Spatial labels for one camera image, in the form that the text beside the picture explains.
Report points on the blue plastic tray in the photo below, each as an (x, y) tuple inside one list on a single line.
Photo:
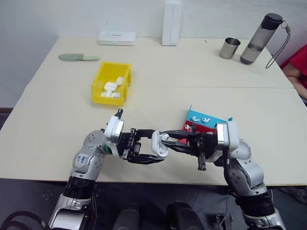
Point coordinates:
[(216, 122)]

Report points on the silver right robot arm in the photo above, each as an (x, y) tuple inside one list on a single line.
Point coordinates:
[(248, 172)]

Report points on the grey patterned shoe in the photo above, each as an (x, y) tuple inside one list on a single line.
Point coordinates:
[(296, 194)]

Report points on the person's bare forearm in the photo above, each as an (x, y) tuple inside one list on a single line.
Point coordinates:
[(299, 82)]

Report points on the red plastic tray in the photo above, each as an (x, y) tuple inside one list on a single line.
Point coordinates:
[(185, 135)]

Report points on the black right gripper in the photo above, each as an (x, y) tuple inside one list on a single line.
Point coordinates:
[(204, 145)]

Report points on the pale green sheathed knife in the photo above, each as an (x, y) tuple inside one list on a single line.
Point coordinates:
[(72, 57)]

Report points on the small metal floor bracket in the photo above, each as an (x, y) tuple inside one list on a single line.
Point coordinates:
[(224, 221)]

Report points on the stainless steel cup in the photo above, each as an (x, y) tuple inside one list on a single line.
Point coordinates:
[(229, 49)]

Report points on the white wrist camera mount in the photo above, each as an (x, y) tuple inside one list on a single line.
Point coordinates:
[(115, 128), (230, 137)]

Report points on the white earbud case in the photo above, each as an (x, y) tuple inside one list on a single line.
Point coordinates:
[(119, 81), (156, 146), (105, 93), (110, 85), (115, 95)]

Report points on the grey transparent water bottle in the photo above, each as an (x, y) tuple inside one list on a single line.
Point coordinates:
[(257, 40)]

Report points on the tall white box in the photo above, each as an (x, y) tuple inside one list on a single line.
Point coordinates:
[(171, 24)]

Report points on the white earbud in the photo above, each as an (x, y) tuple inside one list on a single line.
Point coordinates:
[(186, 127), (194, 118), (165, 137), (205, 119)]

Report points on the flat white box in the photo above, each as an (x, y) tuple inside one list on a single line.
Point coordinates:
[(117, 38)]

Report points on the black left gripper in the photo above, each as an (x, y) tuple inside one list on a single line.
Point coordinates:
[(129, 145)]

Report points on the dark rounded shape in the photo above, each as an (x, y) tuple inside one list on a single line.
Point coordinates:
[(126, 220), (184, 216)]

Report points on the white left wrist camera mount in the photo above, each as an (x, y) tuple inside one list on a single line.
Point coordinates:
[(115, 128)]

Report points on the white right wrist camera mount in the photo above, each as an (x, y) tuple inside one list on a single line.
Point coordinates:
[(230, 137)]

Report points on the yellow plastic bin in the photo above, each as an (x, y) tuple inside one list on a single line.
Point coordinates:
[(102, 79)]

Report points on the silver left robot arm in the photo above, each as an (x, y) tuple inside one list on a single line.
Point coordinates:
[(89, 158)]

